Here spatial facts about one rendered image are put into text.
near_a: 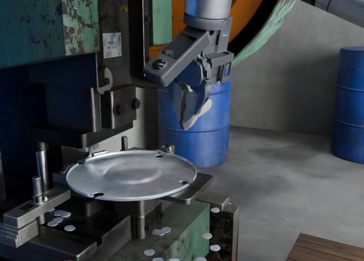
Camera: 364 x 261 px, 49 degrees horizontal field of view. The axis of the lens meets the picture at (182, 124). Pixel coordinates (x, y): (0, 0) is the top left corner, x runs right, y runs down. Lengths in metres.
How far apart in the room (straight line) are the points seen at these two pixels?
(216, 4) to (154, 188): 0.40
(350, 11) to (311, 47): 3.37
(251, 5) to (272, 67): 3.08
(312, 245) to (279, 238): 0.73
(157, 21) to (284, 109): 3.31
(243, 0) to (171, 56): 0.49
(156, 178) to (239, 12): 0.49
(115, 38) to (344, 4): 0.46
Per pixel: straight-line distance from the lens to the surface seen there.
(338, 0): 0.70
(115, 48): 0.90
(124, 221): 0.90
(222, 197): 1.14
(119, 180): 0.88
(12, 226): 0.86
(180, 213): 1.04
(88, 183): 0.89
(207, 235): 0.94
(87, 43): 0.75
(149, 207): 0.92
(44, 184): 0.98
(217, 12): 0.65
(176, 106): 0.74
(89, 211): 0.92
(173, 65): 0.63
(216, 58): 0.69
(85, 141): 0.86
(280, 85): 4.16
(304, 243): 1.55
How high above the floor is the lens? 1.12
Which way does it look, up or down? 15 degrees down
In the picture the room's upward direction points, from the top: straight up
